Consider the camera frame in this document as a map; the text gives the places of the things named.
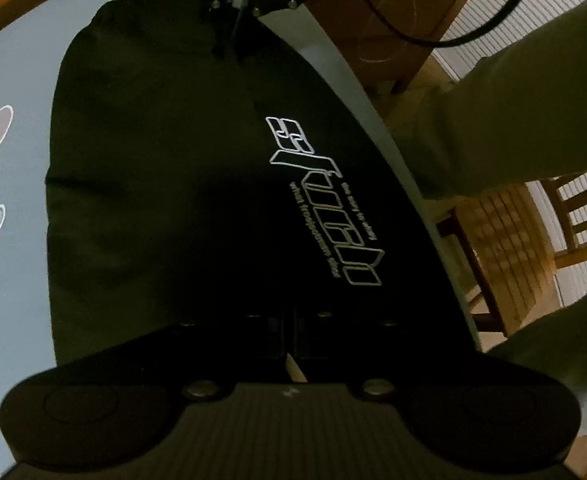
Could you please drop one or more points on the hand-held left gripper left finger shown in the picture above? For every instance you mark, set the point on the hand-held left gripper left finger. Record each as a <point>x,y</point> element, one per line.
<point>276,335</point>

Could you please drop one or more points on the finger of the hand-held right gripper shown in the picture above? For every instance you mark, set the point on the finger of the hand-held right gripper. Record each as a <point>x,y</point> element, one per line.
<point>263,5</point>
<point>216,15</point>

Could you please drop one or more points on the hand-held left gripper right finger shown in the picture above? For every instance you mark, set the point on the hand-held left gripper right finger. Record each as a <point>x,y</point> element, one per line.
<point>304,335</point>

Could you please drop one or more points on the wooden nightstand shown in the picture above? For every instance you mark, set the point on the wooden nightstand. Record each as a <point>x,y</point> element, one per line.
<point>383,25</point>

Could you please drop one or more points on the wooden chair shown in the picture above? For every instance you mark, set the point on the wooden chair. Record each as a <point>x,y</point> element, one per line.
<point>503,250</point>

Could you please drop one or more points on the operator's arm in sleeve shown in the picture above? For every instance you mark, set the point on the operator's arm in sleeve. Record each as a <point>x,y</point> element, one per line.
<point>513,110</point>

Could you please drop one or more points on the person's olive trouser leg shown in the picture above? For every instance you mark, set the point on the person's olive trouser leg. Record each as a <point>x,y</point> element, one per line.
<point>563,350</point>

